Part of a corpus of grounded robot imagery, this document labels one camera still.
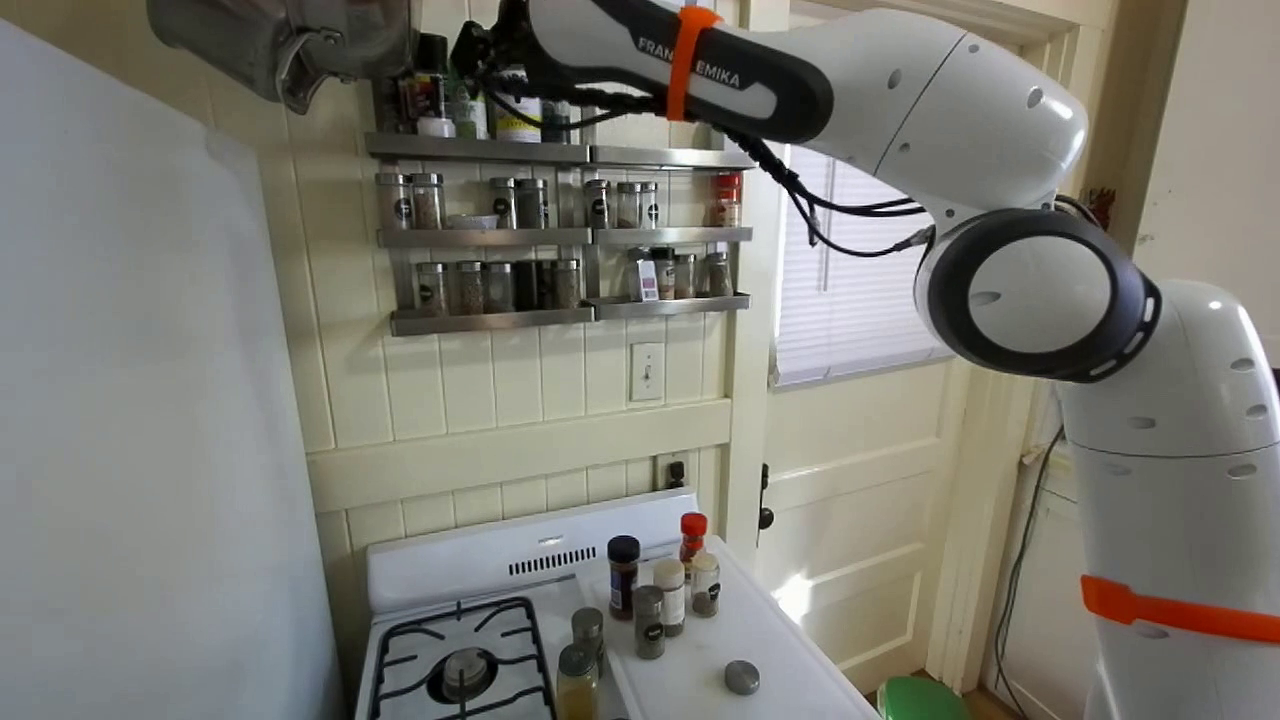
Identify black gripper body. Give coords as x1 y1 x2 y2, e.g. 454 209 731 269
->
447 0 540 101

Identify red-capped bottle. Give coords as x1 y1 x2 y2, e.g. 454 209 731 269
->
489 90 545 145

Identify dark rack jar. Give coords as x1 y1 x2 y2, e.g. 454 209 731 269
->
403 59 456 140

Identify red plastic spice jar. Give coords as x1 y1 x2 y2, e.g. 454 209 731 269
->
709 172 745 234

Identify small jar tall red lid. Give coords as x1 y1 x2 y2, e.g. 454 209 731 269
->
676 507 711 566

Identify dark spice jar black lid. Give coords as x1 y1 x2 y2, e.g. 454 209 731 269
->
605 531 645 625

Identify spice jar white lid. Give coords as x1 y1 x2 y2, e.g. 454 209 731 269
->
648 556 689 639

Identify small glass spice jar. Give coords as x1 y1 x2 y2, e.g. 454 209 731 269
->
684 551 725 622
570 605 608 674
553 639 608 720

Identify grey spice jar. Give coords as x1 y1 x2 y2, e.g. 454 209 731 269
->
634 584 667 663

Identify hanging stainless steel pot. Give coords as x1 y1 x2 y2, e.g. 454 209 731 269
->
144 0 421 117

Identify metal three-tier spice rack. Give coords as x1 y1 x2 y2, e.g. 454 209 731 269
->
364 130 757 336

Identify white window blinds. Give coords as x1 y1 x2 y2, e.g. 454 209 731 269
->
771 138 957 393

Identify white gas stove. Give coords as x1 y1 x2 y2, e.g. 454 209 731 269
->
349 489 884 720

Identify white refrigerator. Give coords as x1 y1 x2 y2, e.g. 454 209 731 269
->
0 18 343 720

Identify white panel door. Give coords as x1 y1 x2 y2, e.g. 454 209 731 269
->
745 0 1085 696

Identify white stove cover board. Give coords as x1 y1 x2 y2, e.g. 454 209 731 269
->
585 556 877 720

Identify small round metal disc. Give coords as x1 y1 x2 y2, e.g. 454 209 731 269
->
720 657 766 699

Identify green round object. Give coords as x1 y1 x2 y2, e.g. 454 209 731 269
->
872 674 977 720

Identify narrow orange strap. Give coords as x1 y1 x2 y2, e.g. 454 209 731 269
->
660 0 725 124

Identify black cable bundle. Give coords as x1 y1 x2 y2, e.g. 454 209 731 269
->
477 73 944 266

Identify white wall switch plate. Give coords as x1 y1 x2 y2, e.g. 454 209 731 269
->
627 340 667 407

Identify wide orange strap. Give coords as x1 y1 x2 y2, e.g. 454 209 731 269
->
1075 573 1280 654

